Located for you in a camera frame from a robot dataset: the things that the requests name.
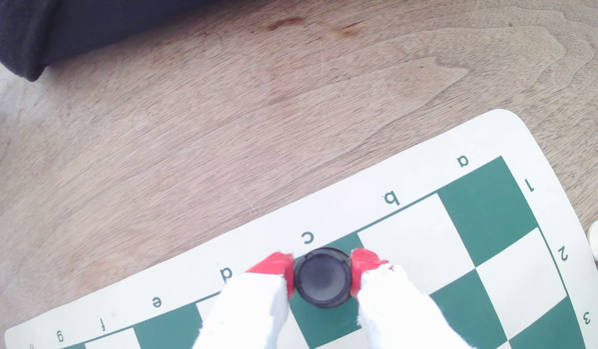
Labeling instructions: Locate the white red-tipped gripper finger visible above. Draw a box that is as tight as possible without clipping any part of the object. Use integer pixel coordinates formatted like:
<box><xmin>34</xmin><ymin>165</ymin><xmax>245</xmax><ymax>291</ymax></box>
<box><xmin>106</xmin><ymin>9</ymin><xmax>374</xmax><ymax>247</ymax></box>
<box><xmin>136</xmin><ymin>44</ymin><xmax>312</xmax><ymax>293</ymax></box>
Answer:
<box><xmin>350</xmin><ymin>248</ymin><xmax>475</xmax><ymax>349</ymax></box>
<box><xmin>192</xmin><ymin>251</ymin><xmax>296</xmax><ymax>349</ymax></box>

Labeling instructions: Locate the black chess pawn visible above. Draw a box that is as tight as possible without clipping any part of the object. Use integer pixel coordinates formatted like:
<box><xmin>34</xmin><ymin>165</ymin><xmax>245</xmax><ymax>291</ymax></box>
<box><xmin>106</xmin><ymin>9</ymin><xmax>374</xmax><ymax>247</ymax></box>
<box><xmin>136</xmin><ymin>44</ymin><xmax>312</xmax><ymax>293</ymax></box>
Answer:
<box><xmin>294</xmin><ymin>247</ymin><xmax>353</xmax><ymax>309</ymax></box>

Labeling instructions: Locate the green white chess board mat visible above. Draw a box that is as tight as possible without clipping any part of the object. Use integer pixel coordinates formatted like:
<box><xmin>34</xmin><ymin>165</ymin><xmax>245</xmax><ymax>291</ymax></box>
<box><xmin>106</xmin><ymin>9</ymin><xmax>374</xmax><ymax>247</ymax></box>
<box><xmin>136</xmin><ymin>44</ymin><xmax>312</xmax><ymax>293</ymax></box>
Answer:
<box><xmin>4</xmin><ymin>109</ymin><xmax>598</xmax><ymax>349</ymax></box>

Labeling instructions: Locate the dark navy fleece cloth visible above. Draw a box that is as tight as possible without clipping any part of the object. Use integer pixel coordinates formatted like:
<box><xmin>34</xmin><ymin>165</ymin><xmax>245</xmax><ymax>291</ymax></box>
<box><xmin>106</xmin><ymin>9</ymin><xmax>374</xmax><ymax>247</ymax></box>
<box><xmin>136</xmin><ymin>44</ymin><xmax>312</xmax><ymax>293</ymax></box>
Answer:
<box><xmin>0</xmin><ymin>0</ymin><xmax>232</xmax><ymax>82</ymax></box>

